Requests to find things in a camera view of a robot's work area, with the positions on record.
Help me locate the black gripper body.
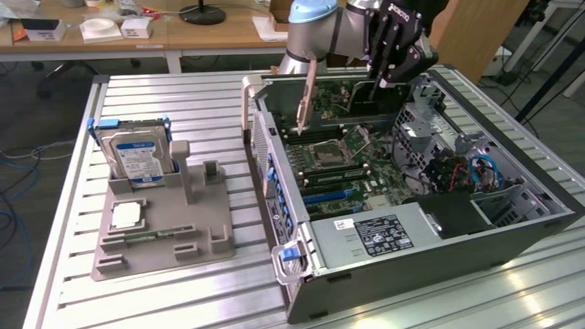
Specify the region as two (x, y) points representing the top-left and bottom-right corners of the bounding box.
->
(378, 0), (451, 37)

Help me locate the graphics card with metal bracket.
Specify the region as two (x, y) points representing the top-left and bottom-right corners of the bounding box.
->
(294, 56), (410, 136)

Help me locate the wooden cabinet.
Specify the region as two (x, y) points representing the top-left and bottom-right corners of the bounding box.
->
(422, 0), (531, 83)

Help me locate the perforated metal drive cage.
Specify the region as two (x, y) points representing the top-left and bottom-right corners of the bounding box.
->
(391, 82), (458, 162)

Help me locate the brown cardboard box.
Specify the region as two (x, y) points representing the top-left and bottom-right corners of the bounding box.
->
(267, 0), (294, 25)

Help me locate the metal socket cover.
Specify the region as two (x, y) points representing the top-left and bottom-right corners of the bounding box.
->
(339, 125), (374, 152)

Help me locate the white flat box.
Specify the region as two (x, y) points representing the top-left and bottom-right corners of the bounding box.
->
(250, 15), (289, 42)

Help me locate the black tripod leg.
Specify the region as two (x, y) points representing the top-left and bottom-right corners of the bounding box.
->
(514, 13), (585, 123)

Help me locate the green motherboard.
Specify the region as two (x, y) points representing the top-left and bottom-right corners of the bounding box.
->
(273, 116), (428, 222)

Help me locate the CPU socket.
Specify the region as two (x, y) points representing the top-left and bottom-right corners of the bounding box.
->
(309, 141), (347, 167)

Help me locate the black RAM stick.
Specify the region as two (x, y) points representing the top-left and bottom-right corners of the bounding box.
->
(301, 164), (370, 186)

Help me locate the black round lamp base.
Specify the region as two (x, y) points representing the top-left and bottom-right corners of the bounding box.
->
(177, 0), (227, 25)

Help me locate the black long expansion slot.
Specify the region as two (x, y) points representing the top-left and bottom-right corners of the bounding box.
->
(301, 183), (351, 196)

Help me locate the blue expansion slot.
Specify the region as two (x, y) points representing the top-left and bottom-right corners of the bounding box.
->
(302, 189), (353, 207)

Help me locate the grey metal disk bay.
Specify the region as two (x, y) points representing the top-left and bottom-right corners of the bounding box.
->
(470, 178), (554, 229)

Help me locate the wooden desk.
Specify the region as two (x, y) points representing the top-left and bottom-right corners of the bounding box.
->
(0, 5), (417, 75)

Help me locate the white labelled box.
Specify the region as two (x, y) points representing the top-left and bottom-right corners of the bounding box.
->
(119, 17), (154, 39)

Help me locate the grey power supply unit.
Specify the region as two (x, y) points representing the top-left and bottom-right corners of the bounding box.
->
(303, 202), (443, 270)

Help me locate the black open PC case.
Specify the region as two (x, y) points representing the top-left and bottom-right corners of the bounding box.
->
(239, 64), (576, 325)

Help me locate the white box with round recess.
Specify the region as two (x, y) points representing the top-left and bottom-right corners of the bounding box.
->
(79, 19), (123, 45)

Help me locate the hard disk in blue caddy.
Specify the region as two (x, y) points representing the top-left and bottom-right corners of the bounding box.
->
(83, 116), (177, 190)

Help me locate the green RAM stick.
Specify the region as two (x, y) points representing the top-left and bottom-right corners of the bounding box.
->
(121, 225), (193, 243)

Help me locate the white box with black top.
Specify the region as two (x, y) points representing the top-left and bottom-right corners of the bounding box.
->
(19, 19), (67, 42)

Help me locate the silver CPU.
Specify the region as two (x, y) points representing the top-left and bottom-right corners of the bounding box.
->
(110, 204), (143, 230)

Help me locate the grey printed parts rack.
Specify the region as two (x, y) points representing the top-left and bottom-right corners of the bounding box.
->
(90, 139), (238, 283)

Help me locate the clear plastic bag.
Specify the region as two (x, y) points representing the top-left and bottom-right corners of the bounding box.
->
(0, 0), (42, 27)

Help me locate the blue wire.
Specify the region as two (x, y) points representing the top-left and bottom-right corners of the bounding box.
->
(470, 153), (504, 188)

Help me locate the blue floor cable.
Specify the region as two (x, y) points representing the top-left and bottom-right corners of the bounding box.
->
(0, 150), (38, 293)

